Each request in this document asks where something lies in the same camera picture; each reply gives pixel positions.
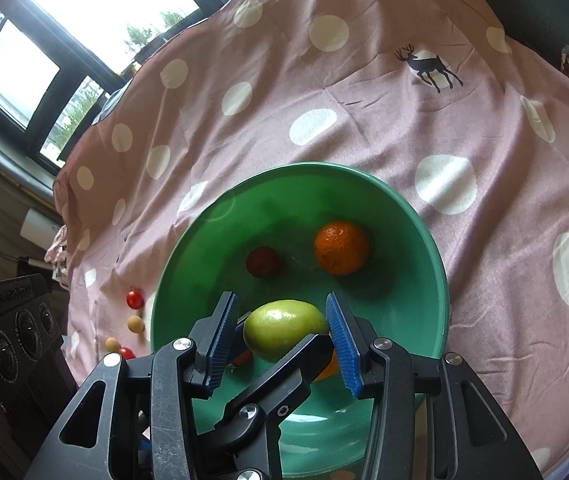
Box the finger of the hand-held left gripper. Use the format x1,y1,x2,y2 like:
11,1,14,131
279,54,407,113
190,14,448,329
198,332,336,480

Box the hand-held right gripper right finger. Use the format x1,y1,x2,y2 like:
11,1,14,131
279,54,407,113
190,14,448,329
325,290,545,480

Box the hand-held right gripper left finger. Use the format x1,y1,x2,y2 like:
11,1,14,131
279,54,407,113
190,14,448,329
24,290,240,480

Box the large orange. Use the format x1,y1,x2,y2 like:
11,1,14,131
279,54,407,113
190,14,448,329
314,347,342,383

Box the green jujube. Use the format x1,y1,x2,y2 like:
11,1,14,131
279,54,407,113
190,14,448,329
243,299,330,362

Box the dark red cherry tomato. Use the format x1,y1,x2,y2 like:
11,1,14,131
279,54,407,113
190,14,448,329
245,246,282,278

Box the green bowl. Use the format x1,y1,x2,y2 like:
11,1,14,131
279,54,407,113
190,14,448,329
149,161,450,478

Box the small orange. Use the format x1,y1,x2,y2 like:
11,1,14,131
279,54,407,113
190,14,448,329
313,221,371,277

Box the crumpled pink cloth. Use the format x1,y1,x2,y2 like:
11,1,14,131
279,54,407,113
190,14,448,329
44,225,70,291

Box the white roll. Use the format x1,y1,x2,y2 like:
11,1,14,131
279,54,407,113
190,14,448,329
19,210,62,251

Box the pink polka-dot blanket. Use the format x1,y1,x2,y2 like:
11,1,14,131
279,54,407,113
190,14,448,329
52,0,569,480

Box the black-framed window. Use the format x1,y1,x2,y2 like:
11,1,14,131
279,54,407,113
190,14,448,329
0,0,275,171

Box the grey sofa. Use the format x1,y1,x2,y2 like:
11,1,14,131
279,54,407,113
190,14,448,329
464,0,569,91

